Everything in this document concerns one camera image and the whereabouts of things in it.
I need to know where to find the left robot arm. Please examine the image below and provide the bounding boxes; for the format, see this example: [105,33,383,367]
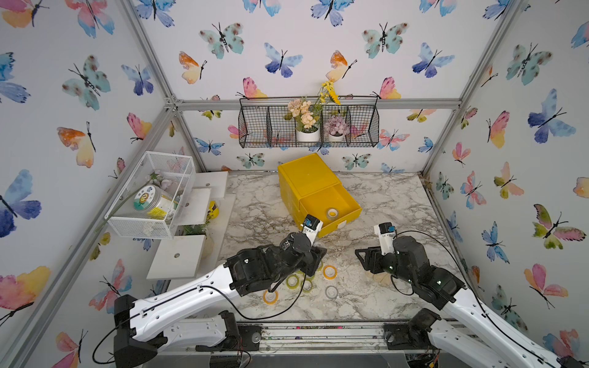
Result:
[110,232,327,367]

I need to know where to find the white stepped shelf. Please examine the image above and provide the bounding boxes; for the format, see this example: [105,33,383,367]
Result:
[147,172,236,297]

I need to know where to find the pink flowers white pot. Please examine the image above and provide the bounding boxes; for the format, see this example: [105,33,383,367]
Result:
[326,116,351,143]

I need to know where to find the orange tape roll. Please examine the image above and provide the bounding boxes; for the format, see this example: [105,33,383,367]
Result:
[322,265,337,280]
[262,291,279,305]

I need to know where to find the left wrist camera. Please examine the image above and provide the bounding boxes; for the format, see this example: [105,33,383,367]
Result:
[302,215,323,245]

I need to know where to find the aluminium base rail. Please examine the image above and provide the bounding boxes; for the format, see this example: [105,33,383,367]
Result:
[130,320,518,368]

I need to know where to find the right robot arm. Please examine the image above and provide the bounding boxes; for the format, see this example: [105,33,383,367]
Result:
[354,233,588,367]

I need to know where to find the yellow toy on shelf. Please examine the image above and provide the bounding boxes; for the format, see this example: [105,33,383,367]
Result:
[206,201,220,222]

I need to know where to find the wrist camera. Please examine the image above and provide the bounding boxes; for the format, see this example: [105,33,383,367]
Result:
[374,222,396,255]
[302,215,323,245]

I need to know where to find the black wire wall basket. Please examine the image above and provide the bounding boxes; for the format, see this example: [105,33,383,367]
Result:
[238,95,380,149]

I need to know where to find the beige work glove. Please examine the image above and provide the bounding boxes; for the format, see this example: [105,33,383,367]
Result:
[372,272,392,288]

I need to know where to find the green lid plastic jar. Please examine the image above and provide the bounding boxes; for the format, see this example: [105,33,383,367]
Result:
[133,185,177,220]

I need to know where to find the yellow drawer cabinet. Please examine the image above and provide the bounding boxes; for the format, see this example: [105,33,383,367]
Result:
[278,153,362,238]

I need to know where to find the green tape roll front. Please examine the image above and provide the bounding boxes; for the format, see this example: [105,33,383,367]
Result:
[302,280,314,293]

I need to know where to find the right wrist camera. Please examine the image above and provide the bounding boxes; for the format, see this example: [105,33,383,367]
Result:
[374,222,396,255]

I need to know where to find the clear mesh storage box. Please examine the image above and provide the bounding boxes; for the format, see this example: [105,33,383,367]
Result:
[104,151,196,240]

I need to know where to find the green tape roll left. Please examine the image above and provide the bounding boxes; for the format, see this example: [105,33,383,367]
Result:
[285,274,301,290]

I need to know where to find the green tape roll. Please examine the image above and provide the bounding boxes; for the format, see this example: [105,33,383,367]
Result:
[302,280,314,293]
[285,274,301,290]

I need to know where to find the peach flowers white pot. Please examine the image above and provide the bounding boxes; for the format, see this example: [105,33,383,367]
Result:
[285,98,321,144]

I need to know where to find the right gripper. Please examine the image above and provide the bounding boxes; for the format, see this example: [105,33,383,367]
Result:
[353,244,417,289]

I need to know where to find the orange tape roll front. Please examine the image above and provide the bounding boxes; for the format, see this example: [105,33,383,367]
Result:
[262,291,279,305]

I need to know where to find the clear tape roll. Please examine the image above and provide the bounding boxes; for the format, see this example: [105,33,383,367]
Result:
[325,285,339,300]
[326,208,340,221]

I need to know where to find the yellow artificial flower stem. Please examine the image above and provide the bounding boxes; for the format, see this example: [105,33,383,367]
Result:
[312,80,341,117]

